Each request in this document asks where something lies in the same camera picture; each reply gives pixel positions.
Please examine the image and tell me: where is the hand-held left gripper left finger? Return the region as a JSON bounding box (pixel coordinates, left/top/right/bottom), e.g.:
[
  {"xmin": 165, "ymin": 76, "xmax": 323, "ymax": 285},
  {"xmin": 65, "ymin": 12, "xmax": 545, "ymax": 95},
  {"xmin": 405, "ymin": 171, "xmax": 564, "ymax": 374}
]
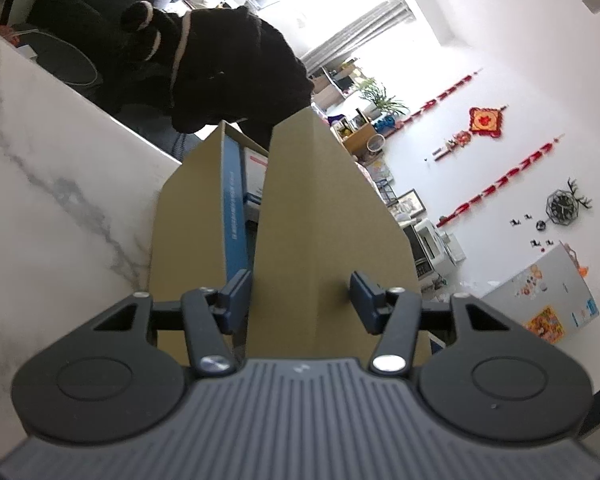
[{"xmin": 75, "ymin": 269, "xmax": 253, "ymax": 376}]

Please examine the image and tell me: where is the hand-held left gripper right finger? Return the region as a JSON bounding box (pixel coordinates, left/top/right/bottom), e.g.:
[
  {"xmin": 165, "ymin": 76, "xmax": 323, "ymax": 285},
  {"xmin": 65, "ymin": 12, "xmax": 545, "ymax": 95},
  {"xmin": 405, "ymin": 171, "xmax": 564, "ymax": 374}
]
[{"xmin": 349, "ymin": 271, "xmax": 526, "ymax": 375}]

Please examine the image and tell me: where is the tan cardboard box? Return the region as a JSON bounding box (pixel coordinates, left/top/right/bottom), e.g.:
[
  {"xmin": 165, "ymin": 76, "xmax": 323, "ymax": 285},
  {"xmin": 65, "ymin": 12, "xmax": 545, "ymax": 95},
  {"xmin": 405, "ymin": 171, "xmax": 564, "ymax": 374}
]
[{"xmin": 147, "ymin": 120, "xmax": 271, "ymax": 366}]

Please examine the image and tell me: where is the blue medicine box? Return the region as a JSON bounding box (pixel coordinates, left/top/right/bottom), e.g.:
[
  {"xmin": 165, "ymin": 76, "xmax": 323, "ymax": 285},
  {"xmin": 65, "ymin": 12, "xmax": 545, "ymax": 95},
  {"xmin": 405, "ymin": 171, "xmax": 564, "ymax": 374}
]
[{"xmin": 221, "ymin": 137, "xmax": 255, "ymax": 291}]

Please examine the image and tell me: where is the tan cardboard box lid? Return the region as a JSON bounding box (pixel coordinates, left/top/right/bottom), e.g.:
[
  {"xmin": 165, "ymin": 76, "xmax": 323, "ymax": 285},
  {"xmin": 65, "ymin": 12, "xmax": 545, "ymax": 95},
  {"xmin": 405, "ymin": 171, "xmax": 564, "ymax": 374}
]
[{"xmin": 247, "ymin": 108, "xmax": 423, "ymax": 366}]

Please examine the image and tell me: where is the silver microwave oven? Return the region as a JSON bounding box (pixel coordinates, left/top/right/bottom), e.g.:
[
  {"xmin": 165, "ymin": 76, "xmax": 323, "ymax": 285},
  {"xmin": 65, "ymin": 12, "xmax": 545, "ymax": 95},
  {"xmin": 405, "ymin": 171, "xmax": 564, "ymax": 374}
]
[{"xmin": 402, "ymin": 220, "xmax": 431, "ymax": 278}]

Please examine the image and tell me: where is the wooden cabinet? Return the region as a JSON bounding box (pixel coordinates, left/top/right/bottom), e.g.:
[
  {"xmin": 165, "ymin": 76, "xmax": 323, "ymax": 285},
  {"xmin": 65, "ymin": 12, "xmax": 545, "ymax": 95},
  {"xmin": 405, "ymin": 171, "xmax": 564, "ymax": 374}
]
[{"xmin": 342, "ymin": 120, "xmax": 381, "ymax": 156}]

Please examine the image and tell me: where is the white refrigerator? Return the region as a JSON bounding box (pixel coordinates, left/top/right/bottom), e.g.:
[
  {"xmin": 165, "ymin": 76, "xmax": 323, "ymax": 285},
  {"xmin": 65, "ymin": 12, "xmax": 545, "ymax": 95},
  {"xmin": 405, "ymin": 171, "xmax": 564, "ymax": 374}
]
[{"xmin": 480, "ymin": 242, "xmax": 600, "ymax": 361}]

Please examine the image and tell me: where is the green potted plant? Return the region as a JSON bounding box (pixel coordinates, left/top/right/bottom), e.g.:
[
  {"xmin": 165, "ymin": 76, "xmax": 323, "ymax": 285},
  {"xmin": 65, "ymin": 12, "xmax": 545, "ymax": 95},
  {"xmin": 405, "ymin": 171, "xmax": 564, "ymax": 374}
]
[{"xmin": 352, "ymin": 77, "xmax": 411, "ymax": 121}]

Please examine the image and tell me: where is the wooden computer desk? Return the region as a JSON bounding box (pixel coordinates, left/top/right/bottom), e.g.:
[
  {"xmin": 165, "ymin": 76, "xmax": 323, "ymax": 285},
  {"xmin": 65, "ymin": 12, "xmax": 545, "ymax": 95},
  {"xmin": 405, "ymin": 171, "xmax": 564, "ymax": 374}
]
[{"xmin": 310, "ymin": 62, "xmax": 361, "ymax": 106}]

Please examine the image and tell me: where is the black fleece jacket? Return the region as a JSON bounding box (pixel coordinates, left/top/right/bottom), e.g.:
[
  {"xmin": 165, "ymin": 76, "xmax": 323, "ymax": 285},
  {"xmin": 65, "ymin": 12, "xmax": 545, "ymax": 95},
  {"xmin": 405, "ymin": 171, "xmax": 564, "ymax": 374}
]
[{"xmin": 100, "ymin": 1, "xmax": 315, "ymax": 148}]

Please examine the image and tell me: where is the grey curtain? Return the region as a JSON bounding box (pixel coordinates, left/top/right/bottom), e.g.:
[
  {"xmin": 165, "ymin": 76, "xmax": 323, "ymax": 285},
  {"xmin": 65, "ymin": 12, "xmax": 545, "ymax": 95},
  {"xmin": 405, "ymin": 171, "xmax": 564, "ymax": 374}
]
[{"xmin": 300, "ymin": 0, "xmax": 416, "ymax": 68}]

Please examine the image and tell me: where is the black dining chair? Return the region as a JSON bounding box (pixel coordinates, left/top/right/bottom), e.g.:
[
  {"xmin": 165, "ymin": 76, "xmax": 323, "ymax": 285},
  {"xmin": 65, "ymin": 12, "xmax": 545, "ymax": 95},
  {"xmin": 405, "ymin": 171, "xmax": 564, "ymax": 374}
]
[{"xmin": 0, "ymin": 0, "xmax": 161, "ymax": 61}]

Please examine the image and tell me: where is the standing picture frame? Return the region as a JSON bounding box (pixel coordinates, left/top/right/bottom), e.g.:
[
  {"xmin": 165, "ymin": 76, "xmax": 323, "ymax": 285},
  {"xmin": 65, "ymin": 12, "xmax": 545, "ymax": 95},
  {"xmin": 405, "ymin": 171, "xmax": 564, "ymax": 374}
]
[{"xmin": 390, "ymin": 189, "xmax": 426, "ymax": 218}]

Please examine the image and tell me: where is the red hanging string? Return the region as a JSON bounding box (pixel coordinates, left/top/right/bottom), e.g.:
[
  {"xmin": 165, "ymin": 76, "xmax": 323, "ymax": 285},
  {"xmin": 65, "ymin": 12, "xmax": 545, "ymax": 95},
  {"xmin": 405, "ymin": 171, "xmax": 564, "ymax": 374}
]
[
  {"xmin": 397, "ymin": 67, "xmax": 483, "ymax": 128},
  {"xmin": 436, "ymin": 135, "xmax": 566, "ymax": 228}
]

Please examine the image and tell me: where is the red knot wall ornament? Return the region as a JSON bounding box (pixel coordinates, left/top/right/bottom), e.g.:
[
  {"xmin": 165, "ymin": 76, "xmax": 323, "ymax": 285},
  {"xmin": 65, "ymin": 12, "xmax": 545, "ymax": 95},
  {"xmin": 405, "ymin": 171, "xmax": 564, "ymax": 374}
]
[{"xmin": 432, "ymin": 105, "xmax": 508, "ymax": 161}]

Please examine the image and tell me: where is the black wall clock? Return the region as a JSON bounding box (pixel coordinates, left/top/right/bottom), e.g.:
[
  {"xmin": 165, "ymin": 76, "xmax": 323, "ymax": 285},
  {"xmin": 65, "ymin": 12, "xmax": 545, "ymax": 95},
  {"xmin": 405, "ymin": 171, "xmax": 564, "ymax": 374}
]
[{"xmin": 545, "ymin": 177, "xmax": 593, "ymax": 226}]

